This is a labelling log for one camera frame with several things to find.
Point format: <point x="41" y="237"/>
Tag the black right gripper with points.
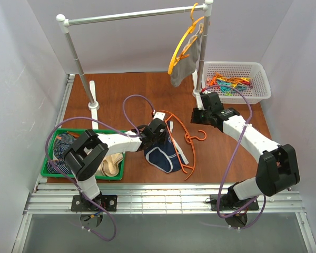
<point x="196" y="117"/>

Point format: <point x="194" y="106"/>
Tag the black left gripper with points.
<point x="160" y="127"/>

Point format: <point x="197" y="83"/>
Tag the navy blue underwear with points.
<point x="163" y="156"/>

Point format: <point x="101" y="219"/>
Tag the orange plastic hanger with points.
<point x="189" y="140"/>

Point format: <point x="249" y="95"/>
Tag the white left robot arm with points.
<point x="86" y="154"/>

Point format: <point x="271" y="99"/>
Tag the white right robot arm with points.
<point x="277" y="164"/>

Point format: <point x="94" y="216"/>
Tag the beige underwear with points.
<point x="110" y="165"/>

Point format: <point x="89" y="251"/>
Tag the grey hanging underwear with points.
<point x="185" y="64"/>

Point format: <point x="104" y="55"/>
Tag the striped blue underwear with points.
<point x="61" y="143"/>

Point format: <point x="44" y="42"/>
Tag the white clothes rack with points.
<point x="197" y="13"/>

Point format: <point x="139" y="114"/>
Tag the teal clothespin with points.
<point x="239" y="88"/>

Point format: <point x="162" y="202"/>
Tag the white plastic basket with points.
<point x="222" y="76"/>

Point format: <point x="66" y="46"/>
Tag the green plastic tray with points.
<point x="50" y="172"/>

